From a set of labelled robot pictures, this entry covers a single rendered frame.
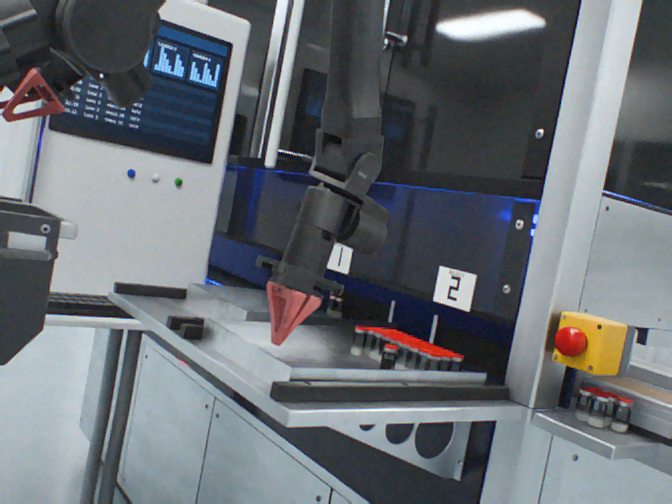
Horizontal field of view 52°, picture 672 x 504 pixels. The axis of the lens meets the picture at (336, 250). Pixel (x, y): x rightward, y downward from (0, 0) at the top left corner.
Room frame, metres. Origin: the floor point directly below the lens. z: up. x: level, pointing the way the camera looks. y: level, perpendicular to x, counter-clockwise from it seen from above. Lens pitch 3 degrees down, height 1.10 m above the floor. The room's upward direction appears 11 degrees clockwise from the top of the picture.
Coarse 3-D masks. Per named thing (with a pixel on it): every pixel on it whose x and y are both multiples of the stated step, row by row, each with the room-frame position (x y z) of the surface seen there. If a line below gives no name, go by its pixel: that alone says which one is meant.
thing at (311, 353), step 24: (216, 336) 0.98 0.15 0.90; (240, 336) 1.05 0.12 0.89; (264, 336) 1.07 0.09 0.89; (312, 336) 1.13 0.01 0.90; (336, 336) 1.15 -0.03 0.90; (240, 360) 0.91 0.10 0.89; (264, 360) 0.86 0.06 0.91; (288, 360) 0.98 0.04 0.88; (312, 360) 1.01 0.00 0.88; (336, 360) 1.05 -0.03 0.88; (360, 360) 1.08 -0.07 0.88
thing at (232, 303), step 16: (192, 288) 1.34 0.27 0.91; (208, 288) 1.38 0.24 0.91; (224, 288) 1.40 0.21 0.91; (240, 288) 1.42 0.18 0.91; (208, 304) 1.27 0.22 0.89; (224, 304) 1.22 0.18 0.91; (240, 304) 1.42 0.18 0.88; (256, 304) 1.45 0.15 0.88; (320, 304) 1.54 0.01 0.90; (256, 320) 1.16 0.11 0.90; (304, 320) 1.22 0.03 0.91; (320, 320) 1.24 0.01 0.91; (336, 320) 1.26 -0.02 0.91; (352, 320) 1.28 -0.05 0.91
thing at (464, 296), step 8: (440, 272) 1.16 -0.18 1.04; (448, 272) 1.14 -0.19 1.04; (456, 272) 1.13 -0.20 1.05; (464, 272) 1.11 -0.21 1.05; (440, 280) 1.15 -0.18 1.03; (448, 280) 1.14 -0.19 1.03; (456, 280) 1.12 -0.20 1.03; (464, 280) 1.11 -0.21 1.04; (472, 280) 1.09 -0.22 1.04; (440, 288) 1.15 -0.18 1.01; (464, 288) 1.11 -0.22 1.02; (472, 288) 1.09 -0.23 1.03; (440, 296) 1.15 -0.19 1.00; (456, 296) 1.12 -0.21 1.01; (464, 296) 1.10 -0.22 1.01; (448, 304) 1.13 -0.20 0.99; (456, 304) 1.11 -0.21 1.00; (464, 304) 1.10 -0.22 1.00
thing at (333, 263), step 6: (336, 246) 1.41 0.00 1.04; (342, 246) 1.40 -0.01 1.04; (336, 252) 1.41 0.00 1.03; (348, 252) 1.38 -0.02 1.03; (330, 258) 1.42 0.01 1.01; (336, 258) 1.41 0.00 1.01; (342, 258) 1.39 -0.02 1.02; (348, 258) 1.37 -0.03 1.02; (330, 264) 1.42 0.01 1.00; (336, 264) 1.40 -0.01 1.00; (342, 264) 1.39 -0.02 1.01; (348, 264) 1.37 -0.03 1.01; (336, 270) 1.40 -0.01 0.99; (342, 270) 1.38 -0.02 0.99; (348, 270) 1.37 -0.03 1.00
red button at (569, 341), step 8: (568, 328) 0.90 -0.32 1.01; (576, 328) 0.91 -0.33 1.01; (560, 336) 0.91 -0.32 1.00; (568, 336) 0.90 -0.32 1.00; (576, 336) 0.89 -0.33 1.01; (584, 336) 0.90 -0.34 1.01; (560, 344) 0.90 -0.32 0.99; (568, 344) 0.89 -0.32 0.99; (576, 344) 0.89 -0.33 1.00; (584, 344) 0.89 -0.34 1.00; (560, 352) 0.91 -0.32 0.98; (568, 352) 0.90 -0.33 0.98; (576, 352) 0.89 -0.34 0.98
